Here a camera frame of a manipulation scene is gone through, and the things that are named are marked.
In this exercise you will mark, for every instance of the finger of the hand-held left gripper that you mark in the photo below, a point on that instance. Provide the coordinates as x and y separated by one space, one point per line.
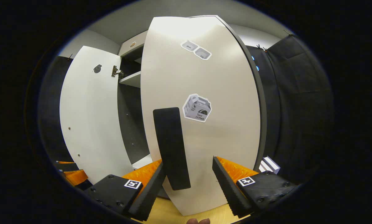
75 176
66 167

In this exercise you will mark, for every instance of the metal door hinge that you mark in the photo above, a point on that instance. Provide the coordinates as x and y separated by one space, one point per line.
117 72

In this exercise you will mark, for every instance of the beige cabinet drawer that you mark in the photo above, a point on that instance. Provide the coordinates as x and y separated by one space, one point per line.
133 45

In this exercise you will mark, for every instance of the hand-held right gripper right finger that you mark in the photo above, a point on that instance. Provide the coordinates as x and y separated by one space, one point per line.
227 189

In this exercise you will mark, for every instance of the small white purple box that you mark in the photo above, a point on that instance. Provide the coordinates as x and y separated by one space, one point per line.
271 165

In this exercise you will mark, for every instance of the white cabinet door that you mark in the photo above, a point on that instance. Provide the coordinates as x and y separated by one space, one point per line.
92 124
223 130

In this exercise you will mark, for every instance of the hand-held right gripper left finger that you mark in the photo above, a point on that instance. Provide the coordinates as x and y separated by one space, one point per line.
148 196

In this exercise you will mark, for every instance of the white cabinet shelf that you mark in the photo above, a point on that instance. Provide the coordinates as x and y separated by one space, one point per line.
133 79
142 161

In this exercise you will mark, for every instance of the grey cabinet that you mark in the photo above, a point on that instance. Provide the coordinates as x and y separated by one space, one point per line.
130 124

